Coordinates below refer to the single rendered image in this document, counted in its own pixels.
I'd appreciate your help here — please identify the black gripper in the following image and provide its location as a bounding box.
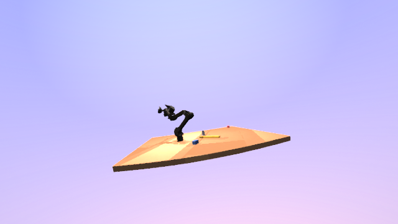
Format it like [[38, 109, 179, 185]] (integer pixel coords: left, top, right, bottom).
[[158, 105, 171, 115]]

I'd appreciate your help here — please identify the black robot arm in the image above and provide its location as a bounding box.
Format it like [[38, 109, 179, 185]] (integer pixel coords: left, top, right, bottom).
[[164, 106, 194, 142]]

